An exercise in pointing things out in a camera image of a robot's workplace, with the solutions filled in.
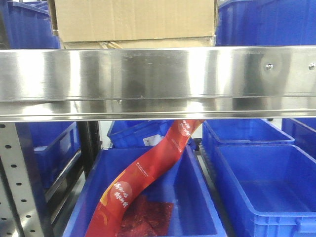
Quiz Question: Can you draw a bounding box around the perforated steel shelf post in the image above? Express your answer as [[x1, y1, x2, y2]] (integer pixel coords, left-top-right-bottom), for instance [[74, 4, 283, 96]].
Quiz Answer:
[[0, 122, 54, 237]]

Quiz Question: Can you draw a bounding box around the stainless steel shelf rail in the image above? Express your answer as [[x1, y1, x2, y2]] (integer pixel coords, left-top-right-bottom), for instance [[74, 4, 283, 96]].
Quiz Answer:
[[0, 46, 316, 122]]

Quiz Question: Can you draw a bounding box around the blue bin with banner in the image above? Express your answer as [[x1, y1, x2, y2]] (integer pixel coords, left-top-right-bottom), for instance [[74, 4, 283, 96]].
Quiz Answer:
[[63, 147, 227, 237]]

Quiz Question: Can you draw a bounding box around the blue bin lower left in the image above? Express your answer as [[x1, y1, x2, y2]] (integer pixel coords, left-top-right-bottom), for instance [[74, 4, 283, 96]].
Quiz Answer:
[[29, 121, 80, 189]]

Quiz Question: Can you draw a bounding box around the red printed paper banner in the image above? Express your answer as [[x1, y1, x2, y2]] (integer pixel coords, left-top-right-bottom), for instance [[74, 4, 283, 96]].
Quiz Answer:
[[85, 119, 203, 237]]

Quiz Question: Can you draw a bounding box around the blue bin upper right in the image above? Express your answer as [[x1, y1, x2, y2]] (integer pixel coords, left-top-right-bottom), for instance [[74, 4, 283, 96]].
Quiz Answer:
[[216, 0, 316, 46]]

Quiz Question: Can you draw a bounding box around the blue bin upper left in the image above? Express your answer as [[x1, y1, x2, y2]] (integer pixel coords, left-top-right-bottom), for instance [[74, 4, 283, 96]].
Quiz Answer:
[[0, 0, 60, 49]]

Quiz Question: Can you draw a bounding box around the large brown cardboard box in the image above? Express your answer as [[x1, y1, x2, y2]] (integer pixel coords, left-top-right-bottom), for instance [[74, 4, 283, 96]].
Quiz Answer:
[[48, 0, 218, 49]]

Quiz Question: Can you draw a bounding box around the blue bin lower right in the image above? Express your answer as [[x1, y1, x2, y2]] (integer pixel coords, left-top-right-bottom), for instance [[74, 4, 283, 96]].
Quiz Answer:
[[215, 145, 316, 237]]

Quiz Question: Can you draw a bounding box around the blue bin behind right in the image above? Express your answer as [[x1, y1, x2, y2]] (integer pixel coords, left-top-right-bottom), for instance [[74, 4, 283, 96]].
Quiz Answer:
[[201, 118, 296, 173]]

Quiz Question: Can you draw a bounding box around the blue bin far right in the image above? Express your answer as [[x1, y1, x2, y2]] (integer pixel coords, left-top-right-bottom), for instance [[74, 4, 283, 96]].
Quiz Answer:
[[281, 118, 316, 158]]

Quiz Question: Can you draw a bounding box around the blue bin rear centre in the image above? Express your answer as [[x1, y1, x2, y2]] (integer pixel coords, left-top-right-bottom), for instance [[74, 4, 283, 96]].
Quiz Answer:
[[107, 120, 197, 151]]

